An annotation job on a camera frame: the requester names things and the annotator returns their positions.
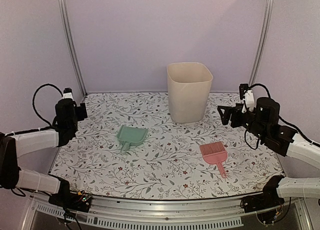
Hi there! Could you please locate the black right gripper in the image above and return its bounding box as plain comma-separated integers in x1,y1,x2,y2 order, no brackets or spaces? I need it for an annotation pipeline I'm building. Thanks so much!
218,103,268,141

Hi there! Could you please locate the pink hand brush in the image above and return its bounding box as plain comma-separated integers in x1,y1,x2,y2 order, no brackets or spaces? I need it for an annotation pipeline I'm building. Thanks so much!
199,141,228,179

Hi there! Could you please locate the green plastic dustpan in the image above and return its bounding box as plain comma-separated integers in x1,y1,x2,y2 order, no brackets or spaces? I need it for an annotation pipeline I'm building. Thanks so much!
116,125,148,153

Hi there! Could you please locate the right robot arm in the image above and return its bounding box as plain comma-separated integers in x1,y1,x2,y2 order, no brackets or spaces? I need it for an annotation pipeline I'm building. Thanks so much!
217,97,320,213

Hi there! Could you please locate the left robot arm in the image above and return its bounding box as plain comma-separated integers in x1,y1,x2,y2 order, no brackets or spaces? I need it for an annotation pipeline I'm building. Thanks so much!
0,98,91,213

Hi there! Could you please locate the cream plastic waste bin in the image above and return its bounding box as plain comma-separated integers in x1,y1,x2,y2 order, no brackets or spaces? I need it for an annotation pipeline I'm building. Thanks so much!
166,62,213,124

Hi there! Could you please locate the floral tablecloth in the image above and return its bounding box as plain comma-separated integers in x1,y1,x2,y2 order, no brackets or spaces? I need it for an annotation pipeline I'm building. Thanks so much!
50,92,283,200

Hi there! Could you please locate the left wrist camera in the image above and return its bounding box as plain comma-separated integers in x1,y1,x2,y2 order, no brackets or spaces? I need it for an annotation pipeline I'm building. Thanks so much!
62,87,74,101

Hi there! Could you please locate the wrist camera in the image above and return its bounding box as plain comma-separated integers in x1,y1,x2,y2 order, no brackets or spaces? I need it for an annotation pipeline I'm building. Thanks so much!
62,87,74,101
239,83,255,114

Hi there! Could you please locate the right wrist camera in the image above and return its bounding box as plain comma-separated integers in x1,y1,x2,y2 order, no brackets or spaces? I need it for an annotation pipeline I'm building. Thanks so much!
239,83,255,114

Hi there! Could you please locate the aluminium table rail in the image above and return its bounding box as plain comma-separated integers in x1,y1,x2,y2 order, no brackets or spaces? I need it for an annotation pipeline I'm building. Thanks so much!
20,193,316,230

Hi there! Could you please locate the left aluminium frame post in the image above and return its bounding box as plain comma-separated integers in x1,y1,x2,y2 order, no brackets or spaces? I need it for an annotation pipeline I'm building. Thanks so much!
58,0,88,97

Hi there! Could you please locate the aluminium frame post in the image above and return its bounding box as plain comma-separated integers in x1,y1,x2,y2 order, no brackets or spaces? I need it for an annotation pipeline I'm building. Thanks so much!
58,0,88,97
248,0,274,86

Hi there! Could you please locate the right aluminium frame post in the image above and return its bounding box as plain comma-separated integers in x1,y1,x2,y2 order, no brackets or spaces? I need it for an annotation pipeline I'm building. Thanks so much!
248,0,274,86

